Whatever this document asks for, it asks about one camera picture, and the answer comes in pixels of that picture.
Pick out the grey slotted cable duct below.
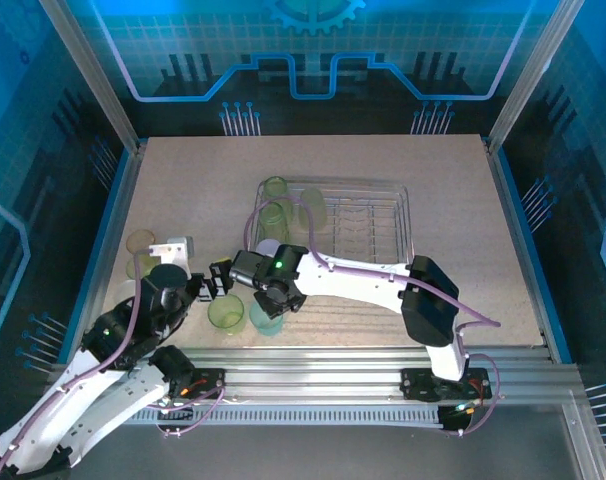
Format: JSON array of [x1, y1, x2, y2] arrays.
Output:
[[122, 403, 447, 427]]

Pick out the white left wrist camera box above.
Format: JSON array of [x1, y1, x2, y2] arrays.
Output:
[[150, 236, 193, 274]]

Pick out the amber translucent plastic cup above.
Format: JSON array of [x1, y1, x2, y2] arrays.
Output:
[[125, 228, 157, 279]]

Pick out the yellow translucent plastic cup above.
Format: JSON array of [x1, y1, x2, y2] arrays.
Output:
[[296, 187, 328, 232]]

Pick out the teal translucent plastic cup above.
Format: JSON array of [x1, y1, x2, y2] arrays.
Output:
[[248, 298, 286, 337]]

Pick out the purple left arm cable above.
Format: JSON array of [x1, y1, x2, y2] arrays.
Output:
[[0, 248, 230, 437]]

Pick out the metal wire dish rack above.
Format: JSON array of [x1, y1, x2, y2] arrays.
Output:
[[243, 175, 415, 297]]

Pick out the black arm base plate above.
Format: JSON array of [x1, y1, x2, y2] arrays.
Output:
[[180, 367, 230, 401], [400, 367, 494, 402]]

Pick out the aluminium frame post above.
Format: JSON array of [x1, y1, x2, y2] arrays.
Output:
[[37, 0, 144, 154], [485, 0, 584, 151]]

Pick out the aluminium table side rail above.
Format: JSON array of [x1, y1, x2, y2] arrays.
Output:
[[482, 137, 574, 364], [82, 141, 147, 351]]

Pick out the aluminium front frame rail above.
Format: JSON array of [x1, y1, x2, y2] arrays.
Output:
[[45, 347, 582, 404]]

